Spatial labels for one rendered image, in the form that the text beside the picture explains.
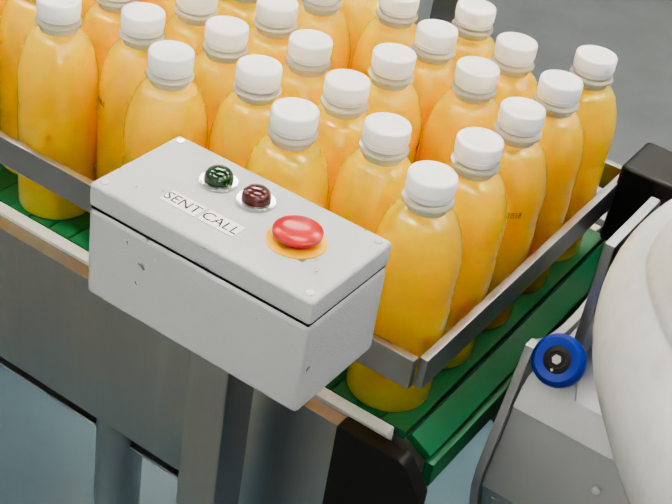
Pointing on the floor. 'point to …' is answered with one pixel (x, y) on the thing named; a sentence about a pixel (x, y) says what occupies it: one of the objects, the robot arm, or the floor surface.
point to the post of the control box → (213, 435)
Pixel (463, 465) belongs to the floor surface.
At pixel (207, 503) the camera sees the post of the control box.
